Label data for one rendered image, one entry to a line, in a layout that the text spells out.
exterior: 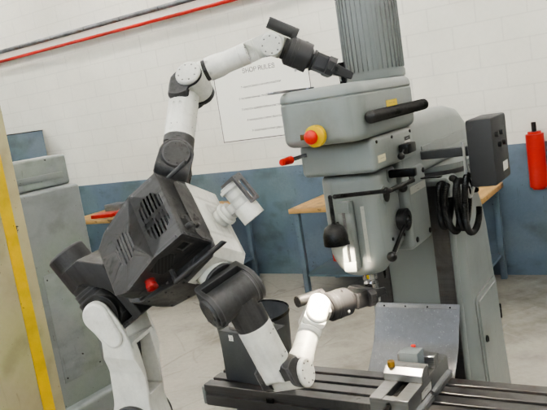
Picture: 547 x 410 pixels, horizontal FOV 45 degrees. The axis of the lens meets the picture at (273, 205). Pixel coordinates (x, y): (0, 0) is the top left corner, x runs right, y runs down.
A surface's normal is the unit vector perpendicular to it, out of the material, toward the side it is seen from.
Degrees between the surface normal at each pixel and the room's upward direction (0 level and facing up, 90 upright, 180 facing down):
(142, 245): 74
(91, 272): 90
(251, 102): 90
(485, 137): 90
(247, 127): 90
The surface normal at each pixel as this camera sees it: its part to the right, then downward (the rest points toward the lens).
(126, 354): -0.25, 0.18
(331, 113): -0.51, 0.21
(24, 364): 0.85, -0.05
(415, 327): -0.53, -0.25
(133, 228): -0.71, -0.06
